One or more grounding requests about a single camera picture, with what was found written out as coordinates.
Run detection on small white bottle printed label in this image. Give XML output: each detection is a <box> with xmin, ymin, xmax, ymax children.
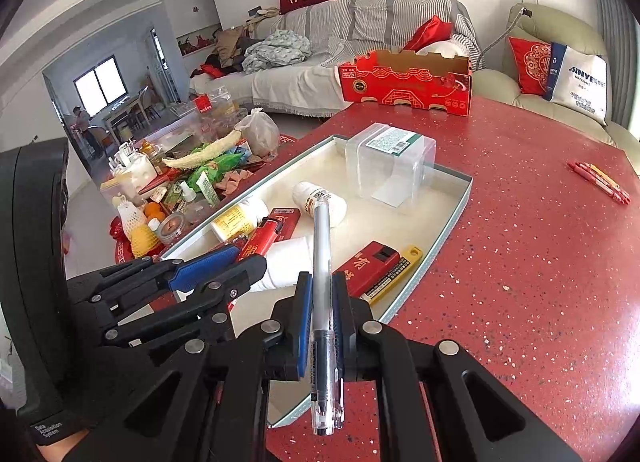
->
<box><xmin>292</xmin><ymin>181</ymin><xmax>348</xmax><ymax>229</ymax></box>

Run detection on clear storage box red label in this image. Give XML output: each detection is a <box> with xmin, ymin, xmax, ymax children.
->
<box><xmin>149</xmin><ymin>86</ymin><xmax>242</xmax><ymax>155</ymax></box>

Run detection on dining table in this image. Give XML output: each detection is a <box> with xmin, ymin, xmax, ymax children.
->
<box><xmin>102</xmin><ymin>94</ymin><xmax>151</xmax><ymax>143</ymax></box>

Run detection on pink snack pieces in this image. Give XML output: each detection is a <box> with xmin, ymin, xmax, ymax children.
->
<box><xmin>214</xmin><ymin>168</ymin><xmax>257</xmax><ymax>193</ymax></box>

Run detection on grey-blue tray cream inside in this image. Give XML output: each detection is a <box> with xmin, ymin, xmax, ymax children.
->
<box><xmin>159</xmin><ymin>134</ymin><xmax>474</xmax><ymax>429</ymax></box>

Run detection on yellow foam net fruit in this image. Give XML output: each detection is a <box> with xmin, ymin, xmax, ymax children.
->
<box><xmin>129</xmin><ymin>223</ymin><xmax>164</xmax><ymax>259</ymax></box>

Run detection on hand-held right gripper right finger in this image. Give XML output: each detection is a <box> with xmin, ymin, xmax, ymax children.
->
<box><xmin>332</xmin><ymin>272</ymin><xmax>586</xmax><ymax>462</ymax></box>

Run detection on yellow pen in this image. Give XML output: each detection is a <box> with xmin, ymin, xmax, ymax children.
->
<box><xmin>582</xmin><ymin>162</ymin><xmax>628</xmax><ymax>195</ymax></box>

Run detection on green snack packet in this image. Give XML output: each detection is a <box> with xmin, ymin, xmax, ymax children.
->
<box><xmin>186</xmin><ymin>151</ymin><xmax>247</xmax><ymax>193</ymax></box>

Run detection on red embroidered cushion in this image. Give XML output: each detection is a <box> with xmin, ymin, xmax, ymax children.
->
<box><xmin>507</xmin><ymin>36</ymin><xmax>554</xmax><ymax>96</ymax></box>

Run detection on white and blue printed bag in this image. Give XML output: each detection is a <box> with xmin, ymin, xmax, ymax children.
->
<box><xmin>542</xmin><ymin>42</ymin><xmax>614</xmax><ymax>127</ymax></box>

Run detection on red cardboard fruit box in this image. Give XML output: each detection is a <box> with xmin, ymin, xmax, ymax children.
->
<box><xmin>336</xmin><ymin>49</ymin><xmax>474</xmax><ymax>119</ymax></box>

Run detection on wall painting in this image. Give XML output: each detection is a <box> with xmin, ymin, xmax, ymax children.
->
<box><xmin>176</xmin><ymin>23</ymin><xmax>222</xmax><ymax>58</ymax></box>

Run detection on sofa with grey striped cover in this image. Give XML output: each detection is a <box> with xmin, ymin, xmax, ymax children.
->
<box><xmin>189</xmin><ymin>0</ymin><xmax>485</xmax><ymax>119</ymax></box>

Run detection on window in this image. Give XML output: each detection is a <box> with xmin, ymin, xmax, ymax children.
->
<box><xmin>73</xmin><ymin>55</ymin><xmax>127</xmax><ymax>106</ymax></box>

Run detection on red lighter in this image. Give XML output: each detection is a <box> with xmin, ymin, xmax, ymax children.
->
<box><xmin>234</xmin><ymin>218</ymin><xmax>286</xmax><ymax>265</ymax></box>

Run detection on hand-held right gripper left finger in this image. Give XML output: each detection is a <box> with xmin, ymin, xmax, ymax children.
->
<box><xmin>65</xmin><ymin>271</ymin><xmax>315</xmax><ymax>462</ymax></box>

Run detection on red satin cushion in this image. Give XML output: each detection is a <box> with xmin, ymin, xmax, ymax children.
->
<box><xmin>400</xmin><ymin>15</ymin><xmax>454</xmax><ymax>53</ymax></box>

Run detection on yellow utility blade case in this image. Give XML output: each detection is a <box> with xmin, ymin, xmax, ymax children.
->
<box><xmin>366</xmin><ymin>244</ymin><xmax>424</xmax><ymax>306</ymax></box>

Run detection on red cigarette box gold characters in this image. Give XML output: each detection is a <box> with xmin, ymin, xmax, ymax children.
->
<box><xmin>331</xmin><ymin>240</ymin><xmax>402</xmax><ymax>299</ymax></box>

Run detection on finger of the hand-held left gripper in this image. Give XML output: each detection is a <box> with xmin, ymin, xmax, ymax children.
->
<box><xmin>66</xmin><ymin>244</ymin><xmax>242</xmax><ymax>303</ymax></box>
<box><xmin>90</xmin><ymin>254</ymin><xmax>269</xmax><ymax>347</ymax></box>

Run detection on dining chair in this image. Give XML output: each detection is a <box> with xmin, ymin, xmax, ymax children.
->
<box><xmin>132</xmin><ymin>86</ymin><xmax>163</xmax><ymax>123</ymax></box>

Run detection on green and white tube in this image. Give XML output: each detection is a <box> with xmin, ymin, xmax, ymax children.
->
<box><xmin>196</xmin><ymin>172</ymin><xmax>222</xmax><ymax>209</ymax></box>

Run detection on grey-green curtain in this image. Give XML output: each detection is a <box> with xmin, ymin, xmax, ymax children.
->
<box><xmin>589</xmin><ymin>0</ymin><xmax>640</xmax><ymax>135</ymax></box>

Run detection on white foam net sleeve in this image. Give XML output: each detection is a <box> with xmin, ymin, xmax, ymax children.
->
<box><xmin>161</xmin><ymin>131</ymin><xmax>242</xmax><ymax>169</ymax></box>

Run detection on grey cable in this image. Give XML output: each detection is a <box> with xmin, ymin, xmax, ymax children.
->
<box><xmin>474</xmin><ymin>6</ymin><xmax>532</xmax><ymax>73</ymax></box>

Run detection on white foam net fruit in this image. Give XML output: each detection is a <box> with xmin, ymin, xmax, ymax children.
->
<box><xmin>116</xmin><ymin>194</ymin><xmax>147</xmax><ymax>237</ymax></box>

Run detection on light blue crumpled cloth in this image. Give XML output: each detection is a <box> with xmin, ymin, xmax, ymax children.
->
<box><xmin>242</xmin><ymin>29</ymin><xmax>313</xmax><ymax>75</ymax></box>

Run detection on red round mat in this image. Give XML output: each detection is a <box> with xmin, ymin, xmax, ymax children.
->
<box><xmin>109</xmin><ymin>219</ymin><xmax>168</xmax><ymax>269</ymax></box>

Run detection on clear plastic container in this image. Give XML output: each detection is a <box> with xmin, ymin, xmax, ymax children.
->
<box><xmin>344</xmin><ymin>123</ymin><xmax>437</xmax><ymax>215</ymax></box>

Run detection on large white bottle blue logo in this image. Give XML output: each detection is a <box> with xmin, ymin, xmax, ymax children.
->
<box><xmin>249</xmin><ymin>236</ymin><xmax>315</xmax><ymax>293</ymax></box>

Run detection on white bottle yellow label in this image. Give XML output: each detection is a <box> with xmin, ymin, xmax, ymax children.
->
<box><xmin>210</xmin><ymin>196</ymin><xmax>270</xmax><ymax>243</ymax></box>

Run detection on clear plastic bag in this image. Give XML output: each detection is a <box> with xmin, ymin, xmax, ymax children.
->
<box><xmin>234</xmin><ymin>108</ymin><xmax>281</xmax><ymax>163</ymax></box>

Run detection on brown clothes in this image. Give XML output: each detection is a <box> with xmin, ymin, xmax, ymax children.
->
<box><xmin>214</xmin><ymin>24</ymin><xmax>257</xmax><ymax>68</ymax></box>

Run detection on beige armchair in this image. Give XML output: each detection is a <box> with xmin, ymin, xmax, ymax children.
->
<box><xmin>470</xmin><ymin>2</ymin><xmax>640</xmax><ymax>175</ymax></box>

